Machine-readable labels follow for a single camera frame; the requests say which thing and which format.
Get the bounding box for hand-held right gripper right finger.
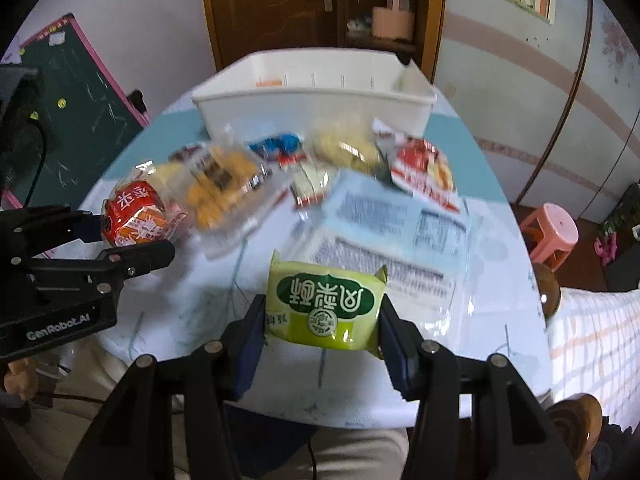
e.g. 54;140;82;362
377;292;586;480

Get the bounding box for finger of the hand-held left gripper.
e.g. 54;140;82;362
14;239;177;294
0;204;104;262

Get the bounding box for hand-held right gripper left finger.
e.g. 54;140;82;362
62;294;268;480

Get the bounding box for orange red snack packet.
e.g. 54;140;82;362
101;160;188;248

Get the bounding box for green snack packet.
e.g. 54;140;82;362
263;249;389;359

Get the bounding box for clear bag of yellow pastries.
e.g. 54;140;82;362
170;130;281;256

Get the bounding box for large light blue packet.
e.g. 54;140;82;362
295;170;483;311

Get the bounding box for blue snowflake snack packet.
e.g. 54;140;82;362
248;132;306;163

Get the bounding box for small red white packet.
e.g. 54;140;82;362
290;162;336;208

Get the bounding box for clear bag of pale biscuits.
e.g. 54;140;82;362
305;115;388;176

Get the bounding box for white plastic bin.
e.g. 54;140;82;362
191;50;438;143

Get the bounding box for person's left hand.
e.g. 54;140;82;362
2;357;40;401

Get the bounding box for teal and white printed tablecloth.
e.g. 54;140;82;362
75;77;553;428

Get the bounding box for person's beige trousers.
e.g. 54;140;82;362
0;350;416;480

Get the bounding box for wooden chair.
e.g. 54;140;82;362
532;262;606;480

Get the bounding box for checked white cloth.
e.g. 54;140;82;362
547;287;640;421

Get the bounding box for pink plastic stool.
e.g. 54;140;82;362
520;202;580;271

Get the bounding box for pink toy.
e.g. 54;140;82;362
594;234;621;267

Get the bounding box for brown wooden door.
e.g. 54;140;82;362
198;0;346;76

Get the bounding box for pale sliding wardrobe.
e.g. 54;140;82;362
435;0;640;221

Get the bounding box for pink basket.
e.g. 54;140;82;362
371;0;416;41

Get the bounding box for brown wooden shelf cabinet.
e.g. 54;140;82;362
340;0;448;81

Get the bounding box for black cable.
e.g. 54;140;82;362
20;110;48;206

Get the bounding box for green chalkboard with pink frame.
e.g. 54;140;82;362
0;12;151;211

